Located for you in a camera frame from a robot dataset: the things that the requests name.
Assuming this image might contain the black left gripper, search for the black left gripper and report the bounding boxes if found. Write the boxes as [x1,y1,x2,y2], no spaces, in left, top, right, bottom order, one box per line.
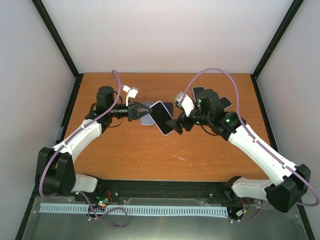
[109,100,153,122]

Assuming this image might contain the lavender phone case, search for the lavender phone case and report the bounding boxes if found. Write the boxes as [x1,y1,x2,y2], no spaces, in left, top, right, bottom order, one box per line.
[140,102,154,126]

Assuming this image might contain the phone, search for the phone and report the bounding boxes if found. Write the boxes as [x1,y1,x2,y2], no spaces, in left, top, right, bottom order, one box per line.
[149,101,173,136]
[192,86,205,102]
[220,96,232,110]

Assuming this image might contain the black smartphone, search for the black smartphone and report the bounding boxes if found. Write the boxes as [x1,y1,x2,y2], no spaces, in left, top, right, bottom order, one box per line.
[163,102,174,117]

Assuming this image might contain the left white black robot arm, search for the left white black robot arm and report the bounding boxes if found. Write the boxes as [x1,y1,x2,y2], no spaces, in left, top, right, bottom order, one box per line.
[35,86,152,202]

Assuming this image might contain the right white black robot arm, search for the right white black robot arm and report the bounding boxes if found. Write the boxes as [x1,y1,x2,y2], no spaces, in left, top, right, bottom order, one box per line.
[166,89,311,213]

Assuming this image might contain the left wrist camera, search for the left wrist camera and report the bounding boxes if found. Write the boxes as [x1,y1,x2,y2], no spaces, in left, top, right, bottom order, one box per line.
[122,85,139,107]

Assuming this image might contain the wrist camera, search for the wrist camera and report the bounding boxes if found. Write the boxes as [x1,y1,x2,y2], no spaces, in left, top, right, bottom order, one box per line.
[122,85,139,107]
[174,92,195,117]

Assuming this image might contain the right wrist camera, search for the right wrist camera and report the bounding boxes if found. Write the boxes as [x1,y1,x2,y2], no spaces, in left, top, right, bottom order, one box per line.
[174,92,195,117]

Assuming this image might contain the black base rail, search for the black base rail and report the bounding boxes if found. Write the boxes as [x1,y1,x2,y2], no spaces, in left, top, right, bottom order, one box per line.
[32,178,300,208]

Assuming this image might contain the metal base plate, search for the metal base plate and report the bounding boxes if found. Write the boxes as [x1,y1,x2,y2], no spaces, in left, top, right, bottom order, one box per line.
[21,197,314,240]

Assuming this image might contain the light blue cable duct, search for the light blue cable duct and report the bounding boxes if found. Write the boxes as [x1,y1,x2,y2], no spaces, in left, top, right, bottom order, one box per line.
[38,203,228,218]

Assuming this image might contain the black frame post right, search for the black frame post right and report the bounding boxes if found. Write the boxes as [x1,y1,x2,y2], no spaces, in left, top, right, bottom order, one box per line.
[251,0,316,240]

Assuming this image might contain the black frame post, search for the black frame post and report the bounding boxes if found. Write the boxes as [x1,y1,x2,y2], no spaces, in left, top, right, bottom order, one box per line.
[251,0,316,240]
[15,0,84,240]

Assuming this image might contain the black frame post left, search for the black frame post left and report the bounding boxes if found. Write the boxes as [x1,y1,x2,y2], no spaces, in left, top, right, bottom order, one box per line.
[15,0,84,240]

